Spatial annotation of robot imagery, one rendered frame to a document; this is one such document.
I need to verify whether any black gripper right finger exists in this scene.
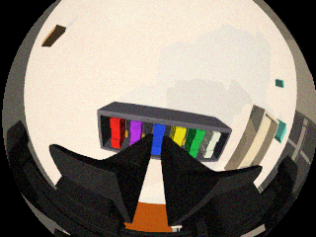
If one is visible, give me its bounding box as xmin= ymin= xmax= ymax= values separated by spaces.
xmin=161 ymin=135 xmax=264 ymax=226

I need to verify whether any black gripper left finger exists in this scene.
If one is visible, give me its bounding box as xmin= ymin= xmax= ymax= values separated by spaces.
xmin=48 ymin=133 xmax=154 ymax=224

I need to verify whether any purple fuse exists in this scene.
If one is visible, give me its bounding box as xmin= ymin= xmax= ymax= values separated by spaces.
xmin=129 ymin=119 xmax=143 ymax=146

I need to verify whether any yellow fuse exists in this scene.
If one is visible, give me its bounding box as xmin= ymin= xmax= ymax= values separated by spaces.
xmin=170 ymin=126 xmax=187 ymax=146

